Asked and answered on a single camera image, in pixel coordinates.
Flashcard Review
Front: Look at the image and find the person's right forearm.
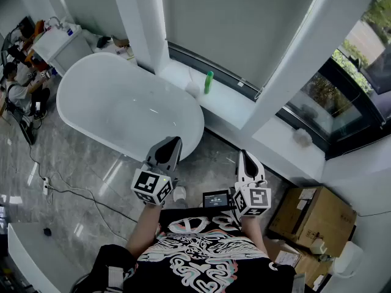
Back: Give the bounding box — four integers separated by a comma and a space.
241, 214, 270, 259

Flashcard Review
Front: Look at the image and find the white windowsill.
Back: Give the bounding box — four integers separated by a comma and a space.
158, 59, 326, 184

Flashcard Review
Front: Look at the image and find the white bathtub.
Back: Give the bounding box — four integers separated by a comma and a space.
56, 52, 205, 163

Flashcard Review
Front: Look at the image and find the flat cardboard box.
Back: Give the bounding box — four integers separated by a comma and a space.
263, 236, 333, 288

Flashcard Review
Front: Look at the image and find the dark-framed window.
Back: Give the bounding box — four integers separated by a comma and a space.
276, 0, 391, 161
167, 40, 264, 103

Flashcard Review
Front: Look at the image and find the grey roller blind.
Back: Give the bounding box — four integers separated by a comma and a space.
159, 0, 325, 93

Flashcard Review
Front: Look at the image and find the person's patterned black shirt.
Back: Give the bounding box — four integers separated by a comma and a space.
72, 207, 307, 293

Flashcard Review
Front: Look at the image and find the white sink cabinet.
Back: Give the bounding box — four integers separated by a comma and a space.
31, 23, 93, 78

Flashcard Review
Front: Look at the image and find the white plastic jug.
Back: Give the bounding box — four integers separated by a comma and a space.
331, 241, 365, 280

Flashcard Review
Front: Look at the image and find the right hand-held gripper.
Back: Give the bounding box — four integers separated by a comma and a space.
232, 150, 272, 217

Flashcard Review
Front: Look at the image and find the white jug blue label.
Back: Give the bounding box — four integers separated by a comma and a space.
62, 23, 78, 38

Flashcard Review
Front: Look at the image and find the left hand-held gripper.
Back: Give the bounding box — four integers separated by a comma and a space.
131, 136, 183, 207

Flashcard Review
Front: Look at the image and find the person's left forearm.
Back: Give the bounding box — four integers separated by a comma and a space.
125, 202, 163, 259

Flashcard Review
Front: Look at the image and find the chrome faucet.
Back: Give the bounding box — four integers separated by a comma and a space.
45, 16, 64, 31

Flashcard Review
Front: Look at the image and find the green plastic bottle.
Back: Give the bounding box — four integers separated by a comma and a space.
203, 70, 215, 95

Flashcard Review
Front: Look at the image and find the black chair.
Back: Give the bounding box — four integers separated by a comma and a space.
5, 101, 38, 147

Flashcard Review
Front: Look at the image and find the black floor cable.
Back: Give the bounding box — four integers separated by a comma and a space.
27, 144, 139, 226

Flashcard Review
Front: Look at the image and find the large cardboard box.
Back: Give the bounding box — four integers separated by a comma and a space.
268, 186, 358, 258

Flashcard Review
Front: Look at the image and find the small black screen device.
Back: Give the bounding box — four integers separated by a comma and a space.
202, 189, 232, 211

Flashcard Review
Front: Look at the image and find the white counter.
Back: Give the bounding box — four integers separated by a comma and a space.
7, 222, 81, 293

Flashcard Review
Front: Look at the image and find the person's white shoe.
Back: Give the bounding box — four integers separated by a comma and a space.
172, 186, 188, 208

